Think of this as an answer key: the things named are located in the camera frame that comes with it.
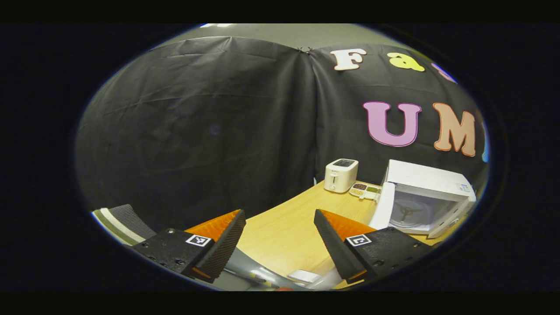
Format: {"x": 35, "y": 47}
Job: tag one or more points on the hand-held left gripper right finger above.
{"x": 334, "y": 251}

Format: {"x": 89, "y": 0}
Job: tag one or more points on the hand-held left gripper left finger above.
{"x": 225, "y": 245}

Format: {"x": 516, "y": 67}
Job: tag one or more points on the grey curved object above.
{"x": 249, "y": 269}

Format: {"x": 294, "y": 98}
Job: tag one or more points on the black backdrop cloth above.
{"x": 197, "y": 131}

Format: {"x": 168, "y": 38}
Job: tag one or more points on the white microwave oven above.
{"x": 428, "y": 179}

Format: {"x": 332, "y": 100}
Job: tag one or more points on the clear compartment tray of seeds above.
{"x": 365, "y": 190}

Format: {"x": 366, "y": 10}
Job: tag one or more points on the striped ribbed clothing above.
{"x": 127, "y": 223}

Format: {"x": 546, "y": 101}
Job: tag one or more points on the white toaster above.
{"x": 340, "y": 176}

